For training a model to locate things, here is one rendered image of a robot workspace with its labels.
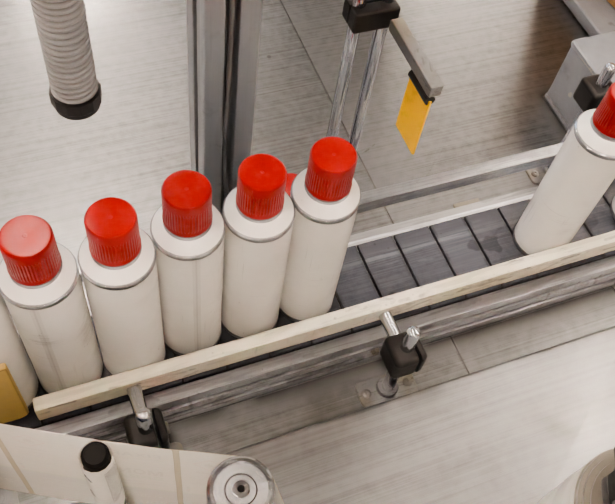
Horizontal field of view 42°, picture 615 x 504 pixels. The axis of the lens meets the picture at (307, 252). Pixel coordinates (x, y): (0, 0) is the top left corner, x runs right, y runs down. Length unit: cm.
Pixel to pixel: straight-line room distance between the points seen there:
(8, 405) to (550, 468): 43
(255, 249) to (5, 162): 39
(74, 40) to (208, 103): 16
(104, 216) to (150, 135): 38
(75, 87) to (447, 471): 41
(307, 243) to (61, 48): 22
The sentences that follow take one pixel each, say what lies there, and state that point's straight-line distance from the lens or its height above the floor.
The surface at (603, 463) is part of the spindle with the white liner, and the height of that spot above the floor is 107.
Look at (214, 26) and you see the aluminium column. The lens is 61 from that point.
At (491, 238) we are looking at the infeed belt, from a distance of 80.
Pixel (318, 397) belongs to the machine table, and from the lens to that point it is 74.
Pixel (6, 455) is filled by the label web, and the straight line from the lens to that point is 55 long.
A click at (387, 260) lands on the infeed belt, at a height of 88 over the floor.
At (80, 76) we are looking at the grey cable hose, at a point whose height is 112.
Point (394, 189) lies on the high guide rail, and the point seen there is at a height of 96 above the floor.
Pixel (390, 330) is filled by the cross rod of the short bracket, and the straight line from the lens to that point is 69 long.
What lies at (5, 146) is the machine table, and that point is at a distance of 91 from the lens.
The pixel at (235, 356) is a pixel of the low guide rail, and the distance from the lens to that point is 66.
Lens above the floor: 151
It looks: 57 degrees down
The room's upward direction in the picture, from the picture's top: 11 degrees clockwise
